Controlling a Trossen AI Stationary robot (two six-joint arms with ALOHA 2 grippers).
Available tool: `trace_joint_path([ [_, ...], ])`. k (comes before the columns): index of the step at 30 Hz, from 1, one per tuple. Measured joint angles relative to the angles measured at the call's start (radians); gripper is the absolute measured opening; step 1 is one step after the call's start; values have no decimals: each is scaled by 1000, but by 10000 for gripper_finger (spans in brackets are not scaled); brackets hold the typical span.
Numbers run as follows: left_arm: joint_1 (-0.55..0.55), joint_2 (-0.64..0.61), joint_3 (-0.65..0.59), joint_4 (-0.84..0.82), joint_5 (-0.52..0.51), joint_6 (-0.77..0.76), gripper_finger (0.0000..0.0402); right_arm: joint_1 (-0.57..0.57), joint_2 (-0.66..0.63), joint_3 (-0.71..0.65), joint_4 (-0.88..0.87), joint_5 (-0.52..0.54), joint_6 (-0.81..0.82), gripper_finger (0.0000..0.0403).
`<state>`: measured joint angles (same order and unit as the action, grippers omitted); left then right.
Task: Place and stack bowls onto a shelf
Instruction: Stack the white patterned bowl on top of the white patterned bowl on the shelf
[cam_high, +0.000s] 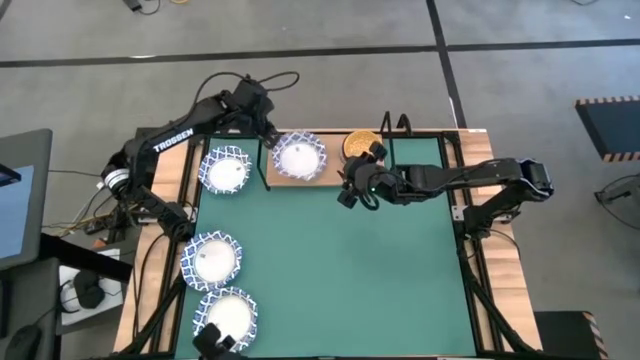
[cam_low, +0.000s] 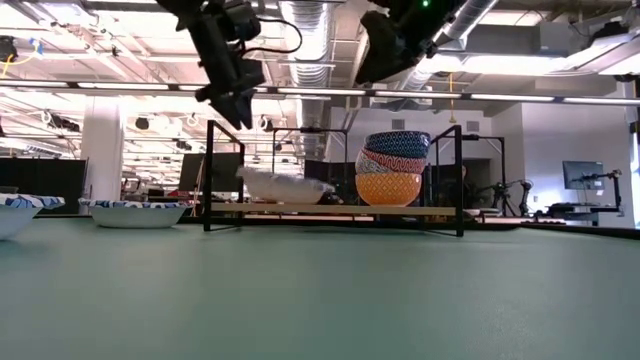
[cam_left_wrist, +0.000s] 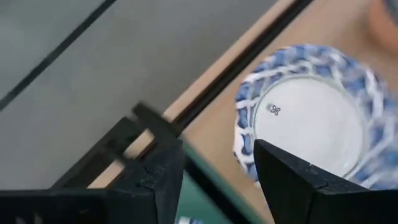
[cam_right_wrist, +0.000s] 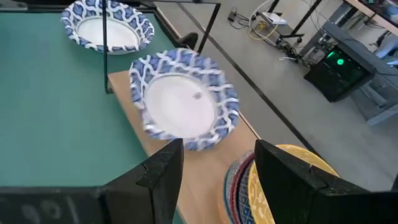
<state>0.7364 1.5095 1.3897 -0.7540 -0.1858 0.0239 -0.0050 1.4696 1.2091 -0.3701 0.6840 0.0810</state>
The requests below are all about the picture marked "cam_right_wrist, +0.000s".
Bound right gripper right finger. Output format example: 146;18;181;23
254;139;361;224

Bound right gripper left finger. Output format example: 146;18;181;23
102;138;184;224

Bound yellow bowl with blue outside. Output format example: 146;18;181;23
248;144;340;224

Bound dark blue striped bowl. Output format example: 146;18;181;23
238;164;256;224

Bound red patterned bowl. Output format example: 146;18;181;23
229;152;256;224

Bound light blue patterned bowl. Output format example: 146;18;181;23
223;151;252;224

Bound blue white patterned paper plate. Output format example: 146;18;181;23
129;47;241;152
60;0;155;55

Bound wooden shelf board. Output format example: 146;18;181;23
107;70;261;224

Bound black computer tower green light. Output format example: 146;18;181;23
303;45;379;103

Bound green table mat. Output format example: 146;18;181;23
0;12;178;224

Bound blue chair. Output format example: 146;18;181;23
374;35;398;68

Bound black stand legs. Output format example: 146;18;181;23
267;0;324;40

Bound white power brick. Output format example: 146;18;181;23
260;11;287;26

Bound black wire shelf frame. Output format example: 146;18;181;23
101;0;221;94

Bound yellow cable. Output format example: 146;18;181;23
248;17;280;41

